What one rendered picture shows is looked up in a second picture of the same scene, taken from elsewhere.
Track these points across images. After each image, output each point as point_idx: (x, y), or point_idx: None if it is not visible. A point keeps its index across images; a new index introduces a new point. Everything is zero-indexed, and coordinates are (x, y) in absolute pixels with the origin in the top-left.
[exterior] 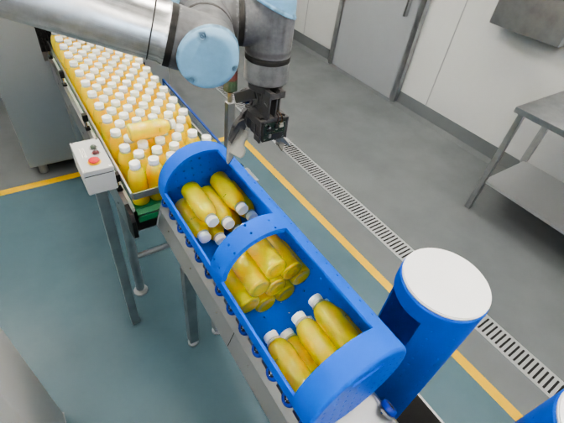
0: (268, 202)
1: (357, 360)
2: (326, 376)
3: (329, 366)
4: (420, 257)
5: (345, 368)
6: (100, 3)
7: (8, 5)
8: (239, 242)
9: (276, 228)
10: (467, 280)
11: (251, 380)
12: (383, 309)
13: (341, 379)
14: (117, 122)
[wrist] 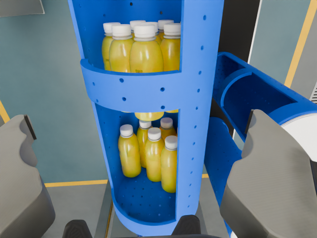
0: (194, 36)
1: (145, 233)
2: (124, 220)
3: (128, 221)
4: (313, 123)
5: (136, 230)
6: None
7: None
8: (105, 97)
9: (163, 109)
10: (315, 156)
11: None
12: (259, 78)
13: (130, 229)
14: None
